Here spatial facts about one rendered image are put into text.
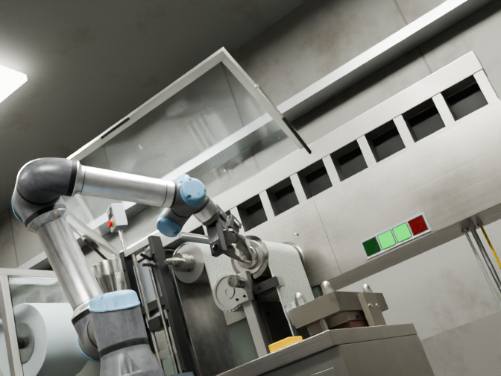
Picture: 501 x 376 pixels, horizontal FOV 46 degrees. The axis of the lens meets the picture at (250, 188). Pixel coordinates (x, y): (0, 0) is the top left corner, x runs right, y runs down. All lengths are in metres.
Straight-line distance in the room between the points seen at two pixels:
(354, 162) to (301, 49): 1.71
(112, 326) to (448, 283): 2.18
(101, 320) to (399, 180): 1.17
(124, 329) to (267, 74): 2.79
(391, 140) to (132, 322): 1.25
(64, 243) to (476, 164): 1.30
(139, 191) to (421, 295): 2.04
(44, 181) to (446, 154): 1.29
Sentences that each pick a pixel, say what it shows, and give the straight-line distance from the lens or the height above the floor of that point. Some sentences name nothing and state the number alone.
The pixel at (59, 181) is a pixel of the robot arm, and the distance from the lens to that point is 1.57.
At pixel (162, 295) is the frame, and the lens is 2.08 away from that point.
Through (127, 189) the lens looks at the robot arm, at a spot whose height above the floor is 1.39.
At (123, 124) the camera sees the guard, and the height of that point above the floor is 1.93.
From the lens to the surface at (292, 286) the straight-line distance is 2.02.
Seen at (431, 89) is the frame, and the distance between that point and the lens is 2.19.
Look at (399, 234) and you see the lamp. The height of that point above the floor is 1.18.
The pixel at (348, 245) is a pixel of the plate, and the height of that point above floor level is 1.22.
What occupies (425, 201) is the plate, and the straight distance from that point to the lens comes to 2.10.
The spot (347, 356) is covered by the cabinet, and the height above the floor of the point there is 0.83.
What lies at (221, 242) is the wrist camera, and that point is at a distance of 1.82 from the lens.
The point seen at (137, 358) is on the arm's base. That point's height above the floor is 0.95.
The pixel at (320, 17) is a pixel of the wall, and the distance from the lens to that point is 3.93.
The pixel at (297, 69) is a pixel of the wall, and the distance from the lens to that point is 3.87.
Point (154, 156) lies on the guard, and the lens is 2.44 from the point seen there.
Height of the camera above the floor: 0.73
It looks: 22 degrees up
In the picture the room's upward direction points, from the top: 19 degrees counter-clockwise
